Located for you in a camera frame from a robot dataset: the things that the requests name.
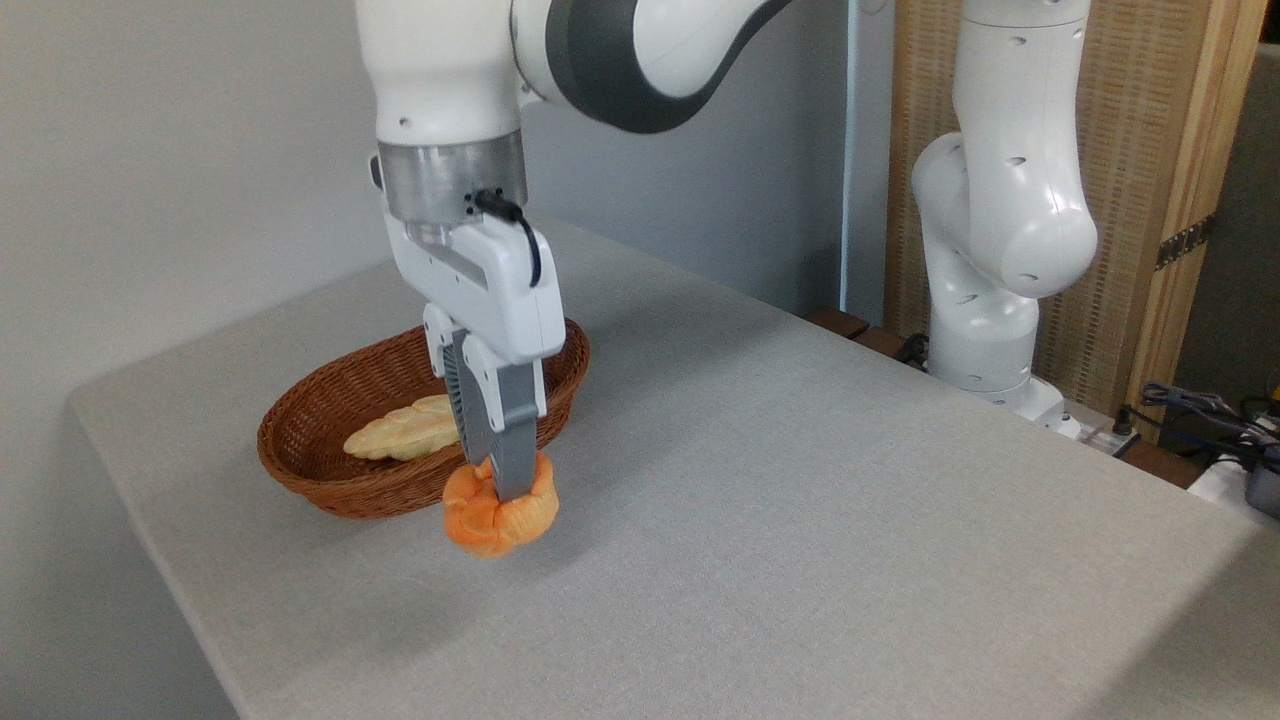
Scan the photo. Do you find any bundle of grey cables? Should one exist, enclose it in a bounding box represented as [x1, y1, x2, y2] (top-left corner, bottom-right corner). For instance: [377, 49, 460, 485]
[1138, 382, 1280, 463]

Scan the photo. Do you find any white vertical wall trim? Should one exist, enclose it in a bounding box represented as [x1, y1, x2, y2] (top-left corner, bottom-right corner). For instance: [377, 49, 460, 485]
[842, 0, 862, 313]

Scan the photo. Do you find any black screen hinge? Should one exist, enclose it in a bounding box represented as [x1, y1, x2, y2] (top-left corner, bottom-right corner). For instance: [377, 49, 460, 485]
[1155, 213, 1217, 272]

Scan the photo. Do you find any brown wicker basket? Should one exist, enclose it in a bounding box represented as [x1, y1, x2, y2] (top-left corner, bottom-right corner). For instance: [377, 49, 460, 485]
[257, 318, 591, 520]

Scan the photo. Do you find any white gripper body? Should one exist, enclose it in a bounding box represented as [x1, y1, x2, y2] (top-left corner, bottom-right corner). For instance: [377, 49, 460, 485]
[384, 210, 567, 367]

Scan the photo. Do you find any woven wood-framed screen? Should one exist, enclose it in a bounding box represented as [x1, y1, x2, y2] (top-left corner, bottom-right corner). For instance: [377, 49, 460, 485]
[885, 0, 1269, 443]

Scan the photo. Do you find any pale long braided bread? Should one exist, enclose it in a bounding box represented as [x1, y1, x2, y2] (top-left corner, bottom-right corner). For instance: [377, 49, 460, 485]
[343, 394, 464, 462]

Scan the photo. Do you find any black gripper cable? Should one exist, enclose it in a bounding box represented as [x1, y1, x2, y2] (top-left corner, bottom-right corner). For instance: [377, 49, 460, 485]
[472, 189, 544, 289]

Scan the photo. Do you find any grey round device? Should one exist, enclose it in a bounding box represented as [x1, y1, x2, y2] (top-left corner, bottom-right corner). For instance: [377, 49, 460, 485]
[1244, 458, 1280, 520]

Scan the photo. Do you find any orange flower-shaped bread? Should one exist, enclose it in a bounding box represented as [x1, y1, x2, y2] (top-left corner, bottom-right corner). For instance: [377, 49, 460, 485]
[441, 451, 560, 560]

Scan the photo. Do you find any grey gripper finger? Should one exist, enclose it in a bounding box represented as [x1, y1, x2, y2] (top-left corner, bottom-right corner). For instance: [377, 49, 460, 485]
[422, 303, 471, 448]
[460, 335, 550, 504]

